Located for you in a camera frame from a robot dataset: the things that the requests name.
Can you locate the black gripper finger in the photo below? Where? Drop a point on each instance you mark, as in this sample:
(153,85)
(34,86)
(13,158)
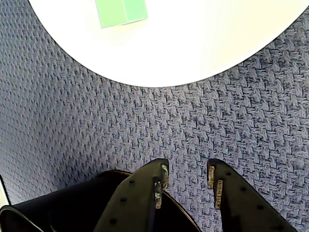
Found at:
(135,198)
(241,205)

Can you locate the green cube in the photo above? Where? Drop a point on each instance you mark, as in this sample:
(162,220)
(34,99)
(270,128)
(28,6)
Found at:
(120,12)

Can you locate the white round plate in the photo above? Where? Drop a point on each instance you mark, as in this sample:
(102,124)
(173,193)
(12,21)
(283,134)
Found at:
(169,48)

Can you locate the black metal bucket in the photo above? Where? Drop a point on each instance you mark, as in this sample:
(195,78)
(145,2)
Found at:
(60,205)

